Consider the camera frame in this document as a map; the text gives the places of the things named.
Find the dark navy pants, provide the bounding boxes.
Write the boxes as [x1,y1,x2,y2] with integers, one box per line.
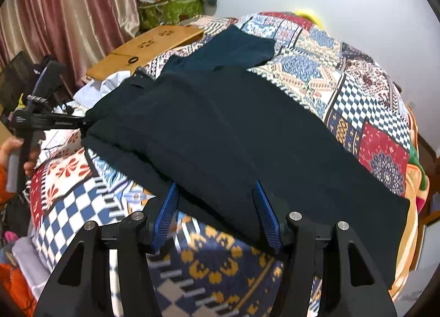
[81,26,409,286]

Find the person's left hand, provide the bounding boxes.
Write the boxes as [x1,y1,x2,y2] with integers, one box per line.
[0,136,42,177]

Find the white crumpled cloth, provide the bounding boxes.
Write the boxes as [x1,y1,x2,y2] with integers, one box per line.
[73,71,131,109]

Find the pink striped curtain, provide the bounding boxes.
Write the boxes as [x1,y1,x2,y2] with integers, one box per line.
[1,0,139,94]

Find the green fabric storage bag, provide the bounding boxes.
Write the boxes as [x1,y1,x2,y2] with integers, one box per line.
[137,0,204,30]

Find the yellow pillow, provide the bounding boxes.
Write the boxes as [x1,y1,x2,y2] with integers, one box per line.
[295,9,325,30]

